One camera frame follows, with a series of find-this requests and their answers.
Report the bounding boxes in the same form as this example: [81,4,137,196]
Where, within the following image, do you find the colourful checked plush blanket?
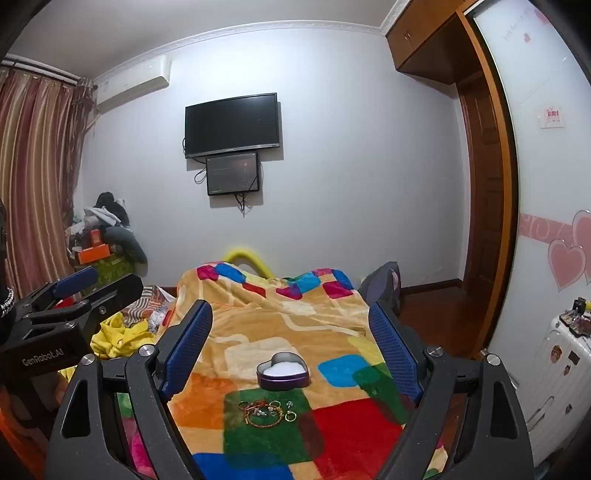
[115,261,451,480]

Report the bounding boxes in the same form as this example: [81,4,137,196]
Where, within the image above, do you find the wooden wardrobe frame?
[455,9,521,357]

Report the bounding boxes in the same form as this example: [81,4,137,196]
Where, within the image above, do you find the striped patterned cloth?
[124,285,179,334]

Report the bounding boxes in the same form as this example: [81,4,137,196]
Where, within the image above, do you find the black wall television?
[185,93,282,160]

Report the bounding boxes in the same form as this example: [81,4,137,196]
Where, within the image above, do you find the orange box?
[76,244,112,265]

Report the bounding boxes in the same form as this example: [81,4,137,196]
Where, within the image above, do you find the yellow cloth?
[90,311,161,361]

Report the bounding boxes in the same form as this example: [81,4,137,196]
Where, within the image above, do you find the pile of clothes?
[67,191,149,267]

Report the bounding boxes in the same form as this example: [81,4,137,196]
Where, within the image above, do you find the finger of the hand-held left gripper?
[19,273,145,331]
[16,265,100,319]

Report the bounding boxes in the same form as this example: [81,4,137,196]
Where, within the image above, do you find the striped red curtain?
[0,55,99,301]

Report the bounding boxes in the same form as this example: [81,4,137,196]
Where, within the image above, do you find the orange garment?
[0,381,68,464]

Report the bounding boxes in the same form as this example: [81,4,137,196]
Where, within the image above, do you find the grey bag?
[358,261,402,320]

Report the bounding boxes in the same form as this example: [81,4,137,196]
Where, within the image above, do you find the white wardrobe door pink hearts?
[471,0,591,462]

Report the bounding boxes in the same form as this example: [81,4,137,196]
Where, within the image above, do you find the red rope bracelet gold charms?
[246,408,283,428]

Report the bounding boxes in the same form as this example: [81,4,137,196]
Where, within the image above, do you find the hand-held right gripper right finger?
[368,302,542,480]

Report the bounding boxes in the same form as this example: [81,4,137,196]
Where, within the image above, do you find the wooden overhead cabinet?
[387,0,477,86]

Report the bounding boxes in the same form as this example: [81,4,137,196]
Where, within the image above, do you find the white suitcase with stickers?
[517,314,591,468]

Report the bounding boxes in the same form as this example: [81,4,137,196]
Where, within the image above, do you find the brown wooden door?
[457,76,507,320]

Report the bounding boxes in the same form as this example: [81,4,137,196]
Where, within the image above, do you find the yellow foam tube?
[223,248,274,280]

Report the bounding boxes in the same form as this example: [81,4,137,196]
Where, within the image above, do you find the small black wall monitor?
[205,151,260,197]

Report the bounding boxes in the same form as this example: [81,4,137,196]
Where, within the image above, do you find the white red sticker label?
[538,105,567,130]

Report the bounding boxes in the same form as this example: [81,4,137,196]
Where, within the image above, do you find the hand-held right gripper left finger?
[46,299,213,480]

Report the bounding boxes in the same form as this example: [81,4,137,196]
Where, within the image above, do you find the white air conditioner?
[95,58,172,114]

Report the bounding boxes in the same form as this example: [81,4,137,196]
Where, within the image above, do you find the cosmetics on suitcase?
[558,298,591,336]

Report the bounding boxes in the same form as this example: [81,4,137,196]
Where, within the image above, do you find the purple heart-shaped tin box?
[257,352,310,391]

